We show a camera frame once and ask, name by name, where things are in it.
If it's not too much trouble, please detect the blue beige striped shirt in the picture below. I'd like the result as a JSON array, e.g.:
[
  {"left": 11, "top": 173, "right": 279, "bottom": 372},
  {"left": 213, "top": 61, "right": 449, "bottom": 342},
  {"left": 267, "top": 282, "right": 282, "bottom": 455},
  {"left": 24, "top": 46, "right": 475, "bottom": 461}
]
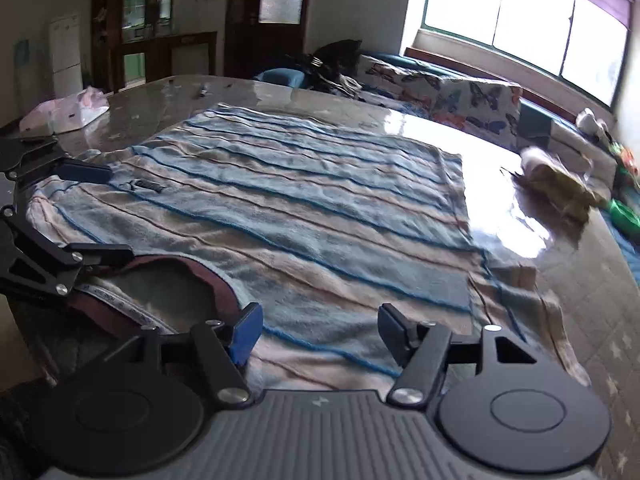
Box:
[{"left": 24, "top": 102, "right": 595, "bottom": 392}]

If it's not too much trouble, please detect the white plush toy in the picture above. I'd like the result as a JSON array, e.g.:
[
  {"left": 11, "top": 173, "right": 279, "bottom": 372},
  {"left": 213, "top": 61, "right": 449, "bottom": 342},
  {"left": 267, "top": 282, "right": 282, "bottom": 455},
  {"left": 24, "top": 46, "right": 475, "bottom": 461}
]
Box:
[{"left": 575, "top": 108, "right": 615, "bottom": 145}]

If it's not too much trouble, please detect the green plastic toy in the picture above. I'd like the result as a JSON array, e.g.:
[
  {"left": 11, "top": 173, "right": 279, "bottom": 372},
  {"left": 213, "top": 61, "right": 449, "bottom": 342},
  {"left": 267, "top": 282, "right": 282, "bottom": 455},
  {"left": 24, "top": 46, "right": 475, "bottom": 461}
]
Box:
[{"left": 606, "top": 197, "right": 640, "bottom": 237}]

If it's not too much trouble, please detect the black bag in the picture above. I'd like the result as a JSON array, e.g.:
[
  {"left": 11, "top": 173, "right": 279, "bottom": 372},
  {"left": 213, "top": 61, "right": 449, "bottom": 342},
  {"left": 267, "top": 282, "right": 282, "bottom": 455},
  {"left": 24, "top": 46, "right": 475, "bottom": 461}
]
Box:
[{"left": 300, "top": 38, "right": 365, "bottom": 92}]

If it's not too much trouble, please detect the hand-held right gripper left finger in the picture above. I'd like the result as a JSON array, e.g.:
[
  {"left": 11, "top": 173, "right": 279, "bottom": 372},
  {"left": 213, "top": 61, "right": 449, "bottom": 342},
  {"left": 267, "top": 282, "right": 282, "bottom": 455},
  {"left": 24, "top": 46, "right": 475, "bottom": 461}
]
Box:
[{"left": 106, "top": 302, "right": 264, "bottom": 406}]

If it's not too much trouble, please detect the pink white plastic bag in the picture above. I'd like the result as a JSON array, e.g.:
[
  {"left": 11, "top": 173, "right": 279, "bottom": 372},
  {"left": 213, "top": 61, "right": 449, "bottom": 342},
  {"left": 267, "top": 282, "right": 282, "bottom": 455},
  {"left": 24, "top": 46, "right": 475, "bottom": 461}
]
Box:
[{"left": 18, "top": 86, "right": 111, "bottom": 136}]

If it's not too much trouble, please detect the dark wooden cabinet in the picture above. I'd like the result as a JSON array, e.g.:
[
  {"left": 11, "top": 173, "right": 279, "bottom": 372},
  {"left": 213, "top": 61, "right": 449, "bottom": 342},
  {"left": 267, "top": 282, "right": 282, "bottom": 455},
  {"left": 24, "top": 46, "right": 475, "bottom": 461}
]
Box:
[{"left": 91, "top": 0, "right": 219, "bottom": 92}]

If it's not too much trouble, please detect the butterfly print sofa cover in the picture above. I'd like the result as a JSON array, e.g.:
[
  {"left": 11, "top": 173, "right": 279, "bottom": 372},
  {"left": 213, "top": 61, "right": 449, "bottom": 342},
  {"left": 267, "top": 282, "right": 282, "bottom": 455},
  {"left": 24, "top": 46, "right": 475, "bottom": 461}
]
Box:
[{"left": 356, "top": 51, "right": 524, "bottom": 153}]

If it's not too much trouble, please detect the white refrigerator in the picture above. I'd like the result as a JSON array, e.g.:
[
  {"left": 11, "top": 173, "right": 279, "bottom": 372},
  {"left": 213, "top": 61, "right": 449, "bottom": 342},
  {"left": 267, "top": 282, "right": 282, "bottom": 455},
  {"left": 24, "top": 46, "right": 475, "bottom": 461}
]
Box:
[{"left": 48, "top": 11, "right": 85, "bottom": 98}]

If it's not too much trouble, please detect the crumpled beige plastic bag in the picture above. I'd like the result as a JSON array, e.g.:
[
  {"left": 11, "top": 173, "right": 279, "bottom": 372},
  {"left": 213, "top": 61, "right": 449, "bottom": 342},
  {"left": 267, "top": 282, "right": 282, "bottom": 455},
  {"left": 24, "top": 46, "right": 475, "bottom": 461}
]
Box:
[{"left": 501, "top": 146, "right": 612, "bottom": 223}]

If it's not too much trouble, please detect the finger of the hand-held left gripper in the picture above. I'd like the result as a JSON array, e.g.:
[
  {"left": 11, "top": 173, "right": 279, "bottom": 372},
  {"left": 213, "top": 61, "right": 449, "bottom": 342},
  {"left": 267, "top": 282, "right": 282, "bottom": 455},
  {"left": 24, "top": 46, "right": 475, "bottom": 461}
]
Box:
[
  {"left": 0, "top": 136, "right": 114, "bottom": 192},
  {"left": 0, "top": 205, "right": 135, "bottom": 307}
]

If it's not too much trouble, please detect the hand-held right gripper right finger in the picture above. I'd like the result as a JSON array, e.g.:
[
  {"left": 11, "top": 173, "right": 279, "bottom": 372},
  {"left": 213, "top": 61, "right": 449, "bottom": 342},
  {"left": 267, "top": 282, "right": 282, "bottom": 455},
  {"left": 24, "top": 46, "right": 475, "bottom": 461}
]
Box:
[{"left": 377, "top": 303, "right": 547, "bottom": 407}]

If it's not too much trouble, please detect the large window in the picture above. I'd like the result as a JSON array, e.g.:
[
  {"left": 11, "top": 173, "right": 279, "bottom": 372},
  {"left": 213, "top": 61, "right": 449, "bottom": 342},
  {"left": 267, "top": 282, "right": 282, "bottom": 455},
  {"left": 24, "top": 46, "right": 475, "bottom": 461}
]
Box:
[{"left": 419, "top": 0, "right": 635, "bottom": 110}]

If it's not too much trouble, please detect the dark wooden door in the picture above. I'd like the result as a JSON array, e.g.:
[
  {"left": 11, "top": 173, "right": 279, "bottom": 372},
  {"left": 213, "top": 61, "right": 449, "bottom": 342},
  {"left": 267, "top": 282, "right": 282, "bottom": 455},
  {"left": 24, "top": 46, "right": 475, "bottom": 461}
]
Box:
[{"left": 224, "top": 0, "right": 315, "bottom": 81}]

